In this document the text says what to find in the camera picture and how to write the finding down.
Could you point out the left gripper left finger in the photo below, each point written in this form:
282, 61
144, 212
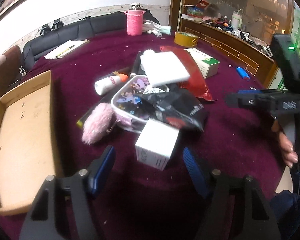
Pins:
47, 217

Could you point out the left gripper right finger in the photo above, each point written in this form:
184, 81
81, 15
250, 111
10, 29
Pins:
235, 208

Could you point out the white green medicine box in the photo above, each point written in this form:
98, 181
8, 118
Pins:
206, 64

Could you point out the black marker yellow cap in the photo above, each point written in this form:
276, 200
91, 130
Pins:
82, 120

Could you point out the red foil pouch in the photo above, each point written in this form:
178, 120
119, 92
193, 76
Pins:
196, 84

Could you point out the pink fluffy pompom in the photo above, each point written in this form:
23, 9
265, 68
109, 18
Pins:
97, 123

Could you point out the small white carton box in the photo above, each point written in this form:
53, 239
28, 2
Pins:
155, 144

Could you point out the clear cartoon pencil case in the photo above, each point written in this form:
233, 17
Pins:
127, 105

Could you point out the black snack packet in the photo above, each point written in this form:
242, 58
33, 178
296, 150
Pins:
178, 108

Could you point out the white bottle orange cap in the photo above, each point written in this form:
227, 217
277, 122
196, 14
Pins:
108, 83

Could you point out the white foam block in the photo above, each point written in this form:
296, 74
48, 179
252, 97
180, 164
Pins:
163, 68

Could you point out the black marker pink cap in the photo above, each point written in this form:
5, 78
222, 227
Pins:
136, 65

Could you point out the person's right hand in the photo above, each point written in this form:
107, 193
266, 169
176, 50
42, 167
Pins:
289, 156

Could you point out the blue lighter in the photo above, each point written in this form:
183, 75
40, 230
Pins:
242, 73

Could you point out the cardboard box tray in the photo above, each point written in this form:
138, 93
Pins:
28, 145

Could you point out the wooden cluttered counter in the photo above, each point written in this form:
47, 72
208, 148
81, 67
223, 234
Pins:
244, 54

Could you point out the white tumbler with straw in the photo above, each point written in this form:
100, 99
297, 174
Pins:
236, 19

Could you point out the yellow tape roll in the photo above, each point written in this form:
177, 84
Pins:
185, 39

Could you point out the brown armchair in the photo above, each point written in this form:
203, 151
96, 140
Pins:
9, 68

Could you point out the white gloves pile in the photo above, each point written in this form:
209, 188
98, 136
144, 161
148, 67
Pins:
155, 28

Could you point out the yellow black pen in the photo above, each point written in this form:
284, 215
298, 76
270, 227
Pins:
57, 56

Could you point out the black leather sofa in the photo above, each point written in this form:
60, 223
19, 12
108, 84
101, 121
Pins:
79, 30

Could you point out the white notebook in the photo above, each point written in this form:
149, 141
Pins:
51, 55

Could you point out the pink knitted sleeve bottle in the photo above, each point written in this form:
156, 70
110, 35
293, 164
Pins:
134, 18

